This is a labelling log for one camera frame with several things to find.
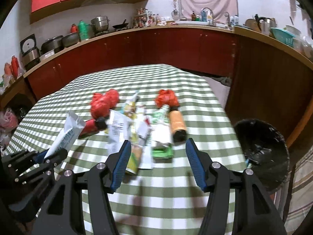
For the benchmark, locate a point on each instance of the orange bottle black cap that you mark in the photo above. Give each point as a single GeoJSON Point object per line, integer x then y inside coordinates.
{"type": "Point", "coordinates": [177, 125]}

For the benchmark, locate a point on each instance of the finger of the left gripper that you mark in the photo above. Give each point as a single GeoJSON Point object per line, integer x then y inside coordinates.
{"type": "Point", "coordinates": [55, 155]}
{"type": "Point", "coordinates": [40, 156]}

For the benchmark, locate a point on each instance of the large red plastic bag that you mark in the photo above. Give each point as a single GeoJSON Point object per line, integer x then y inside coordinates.
{"type": "Point", "coordinates": [102, 103]}

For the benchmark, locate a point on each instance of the grey mixing bowl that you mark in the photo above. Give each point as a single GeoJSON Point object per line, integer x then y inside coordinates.
{"type": "Point", "coordinates": [70, 39]}

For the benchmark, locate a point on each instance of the white pouch green print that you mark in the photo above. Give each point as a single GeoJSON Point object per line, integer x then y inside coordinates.
{"type": "Point", "coordinates": [142, 140]}

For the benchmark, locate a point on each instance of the steel stock pot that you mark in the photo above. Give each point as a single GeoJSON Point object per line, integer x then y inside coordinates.
{"type": "Point", "coordinates": [100, 23]}

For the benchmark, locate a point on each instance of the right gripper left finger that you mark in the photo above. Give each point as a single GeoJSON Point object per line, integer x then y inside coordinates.
{"type": "Point", "coordinates": [62, 212]}

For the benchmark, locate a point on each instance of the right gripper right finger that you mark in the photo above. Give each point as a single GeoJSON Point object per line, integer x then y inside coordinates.
{"type": "Point", "coordinates": [255, 212]}

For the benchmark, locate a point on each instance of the pink window curtain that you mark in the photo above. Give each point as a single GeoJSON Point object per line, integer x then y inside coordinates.
{"type": "Point", "coordinates": [218, 7]}

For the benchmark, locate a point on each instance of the red bottle black cap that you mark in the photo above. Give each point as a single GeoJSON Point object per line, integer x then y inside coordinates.
{"type": "Point", "coordinates": [93, 126]}

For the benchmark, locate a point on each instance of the green thermos jug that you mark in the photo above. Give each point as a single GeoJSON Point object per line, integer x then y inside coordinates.
{"type": "Point", "coordinates": [83, 31]}

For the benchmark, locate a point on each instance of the white printed paper wrapper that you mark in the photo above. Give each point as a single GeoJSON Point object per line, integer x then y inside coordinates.
{"type": "Point", "coordinates": [68, 135]}

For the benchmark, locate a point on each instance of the rice cooker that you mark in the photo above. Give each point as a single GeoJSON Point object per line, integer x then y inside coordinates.
{"type": "Point", "coordinates": [30, 52]}

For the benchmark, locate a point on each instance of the dark cooking pot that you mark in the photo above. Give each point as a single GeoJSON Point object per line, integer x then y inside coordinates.
{"type": "Point", "coordinates": [54, 43]}

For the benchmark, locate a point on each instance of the small orange-red plastic bag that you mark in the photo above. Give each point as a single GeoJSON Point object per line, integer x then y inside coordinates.
{"type": "Point", "coordinates": [166, 97]}

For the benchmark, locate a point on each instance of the green white bag bundle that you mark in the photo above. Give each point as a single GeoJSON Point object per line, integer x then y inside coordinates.
{"type": "Point", "coordinates": [161, 137]}

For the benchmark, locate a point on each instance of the black wok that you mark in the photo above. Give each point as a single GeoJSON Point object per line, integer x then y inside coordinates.
{"type": "Point", "coordinates": [118, 27]}

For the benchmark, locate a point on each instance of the black trash bin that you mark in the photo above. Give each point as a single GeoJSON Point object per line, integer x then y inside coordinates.
{"type": "Point", "coordinates": [265, 151]}

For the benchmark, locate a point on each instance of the green checked tablecloth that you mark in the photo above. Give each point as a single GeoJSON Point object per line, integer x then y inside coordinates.
{"type": "Point", "coordinates": [159, 194]}

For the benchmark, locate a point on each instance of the dark red base cabinets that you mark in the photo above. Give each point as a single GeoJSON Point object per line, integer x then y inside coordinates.
{"type": "Point", "coordinates": [270, 81]}

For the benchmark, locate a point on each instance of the steel electric kettle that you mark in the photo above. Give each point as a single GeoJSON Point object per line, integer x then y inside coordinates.
{"type": "Point", "coordinates": [265, 24]}

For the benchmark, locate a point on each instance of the yellow snack wrapper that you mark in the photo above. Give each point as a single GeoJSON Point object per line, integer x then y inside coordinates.
{"type": "Point", "coordinates": [129, 109]}

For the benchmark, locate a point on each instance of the teal plastic basket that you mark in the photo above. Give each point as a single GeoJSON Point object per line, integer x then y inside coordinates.
{"type": "Point", "coordinates": [283, 36]}

